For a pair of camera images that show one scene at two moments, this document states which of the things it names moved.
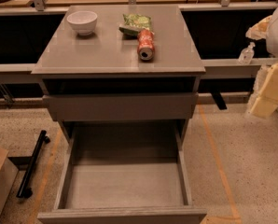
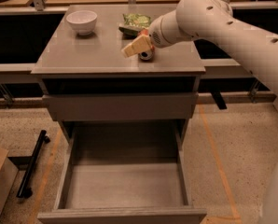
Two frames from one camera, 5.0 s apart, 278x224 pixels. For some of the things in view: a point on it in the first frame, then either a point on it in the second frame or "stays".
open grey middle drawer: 123,173 stays
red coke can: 145,44 stays
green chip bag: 134,22 stays
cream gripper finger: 271,89 to 164,32
